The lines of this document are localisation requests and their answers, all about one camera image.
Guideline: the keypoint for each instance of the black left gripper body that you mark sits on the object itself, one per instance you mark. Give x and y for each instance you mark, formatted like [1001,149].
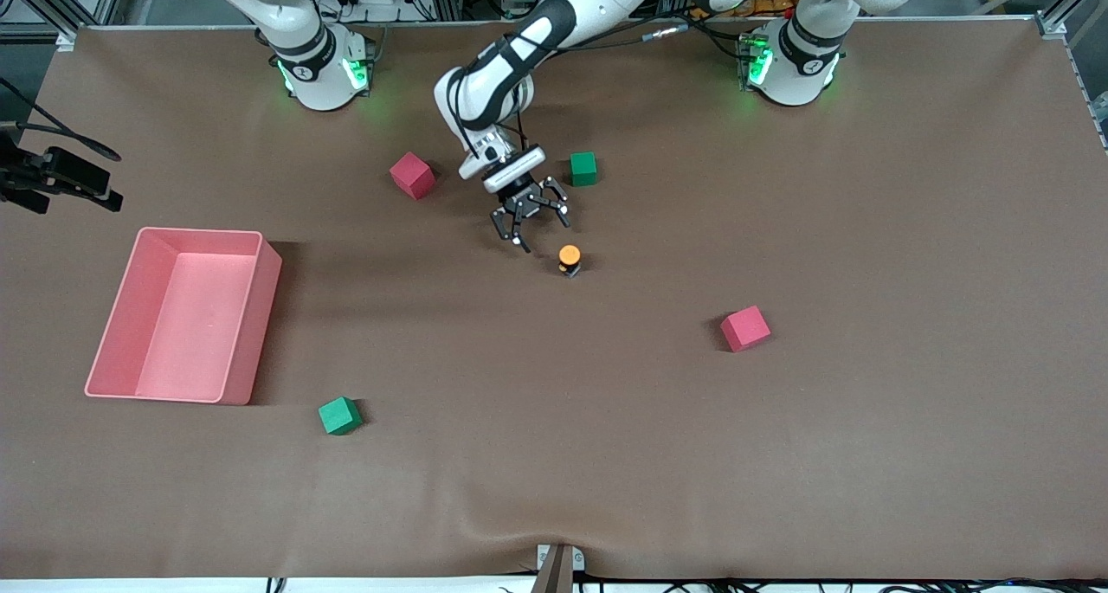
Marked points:
[520,191]

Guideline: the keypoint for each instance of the orange push button black body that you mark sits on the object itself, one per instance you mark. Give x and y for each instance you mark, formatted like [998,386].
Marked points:
[569,255]

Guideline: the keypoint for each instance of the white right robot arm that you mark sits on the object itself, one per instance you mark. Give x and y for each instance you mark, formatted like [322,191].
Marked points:
[320,78]

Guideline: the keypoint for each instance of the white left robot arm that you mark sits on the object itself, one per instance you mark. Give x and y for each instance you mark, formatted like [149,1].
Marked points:
[796,78]

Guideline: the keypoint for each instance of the green foam cube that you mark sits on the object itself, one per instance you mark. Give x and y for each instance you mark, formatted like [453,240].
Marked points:
[583,169]
[338,416]

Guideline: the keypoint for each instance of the pink foam cube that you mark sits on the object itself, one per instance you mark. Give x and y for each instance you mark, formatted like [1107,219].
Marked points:
[411,176]
[744,329]

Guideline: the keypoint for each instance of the white table corner clamp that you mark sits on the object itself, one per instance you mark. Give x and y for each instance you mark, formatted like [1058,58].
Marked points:
[1054,28]
[67,41]

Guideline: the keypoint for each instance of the pink plastic bin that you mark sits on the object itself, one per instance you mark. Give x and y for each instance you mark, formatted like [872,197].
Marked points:
[190,342]

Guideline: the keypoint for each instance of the brown table mat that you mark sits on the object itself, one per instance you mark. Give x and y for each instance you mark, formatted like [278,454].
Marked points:
[554,454]

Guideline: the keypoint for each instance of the orange bag pile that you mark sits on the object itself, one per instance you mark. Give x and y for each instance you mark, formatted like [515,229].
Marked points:
[766,6]

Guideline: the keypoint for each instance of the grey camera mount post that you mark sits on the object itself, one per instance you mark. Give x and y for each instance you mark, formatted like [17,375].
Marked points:
[554,576]

